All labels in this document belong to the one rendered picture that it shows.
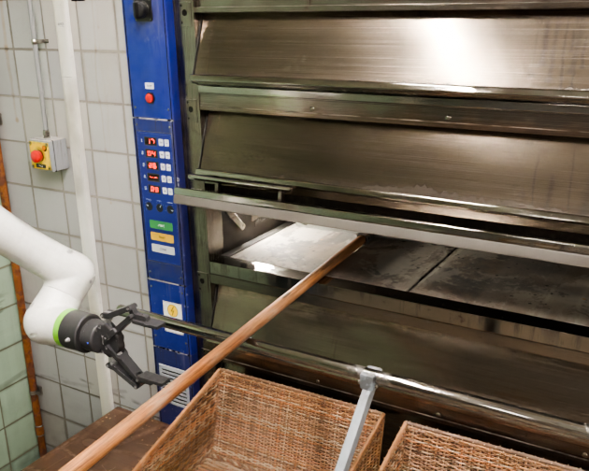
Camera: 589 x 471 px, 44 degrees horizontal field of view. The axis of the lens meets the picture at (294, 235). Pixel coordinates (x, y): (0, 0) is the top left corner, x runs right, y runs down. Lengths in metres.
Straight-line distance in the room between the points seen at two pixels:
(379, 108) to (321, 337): 0.67
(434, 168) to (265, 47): 0.54
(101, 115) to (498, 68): 1.23
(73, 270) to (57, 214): 0.79
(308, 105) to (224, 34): 0.31
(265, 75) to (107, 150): 0.66
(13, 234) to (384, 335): 0.97
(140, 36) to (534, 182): 1.13
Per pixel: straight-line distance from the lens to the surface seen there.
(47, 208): 2.62
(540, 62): 1.65
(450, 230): 1.62
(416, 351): 1.94
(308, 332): 2.07
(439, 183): 1.74
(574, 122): 1.66
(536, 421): 1.47
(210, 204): 1.92
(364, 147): 1.83
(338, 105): 1.83
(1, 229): 1.75
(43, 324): 1.79
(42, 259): 1.79
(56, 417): 3.03
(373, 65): 1.77
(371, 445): 1.97
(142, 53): 2.14
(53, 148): 2.43
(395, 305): 1.90
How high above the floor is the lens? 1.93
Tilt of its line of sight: 18 degrees down
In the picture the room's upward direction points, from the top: 1 degrees counter-clockwise
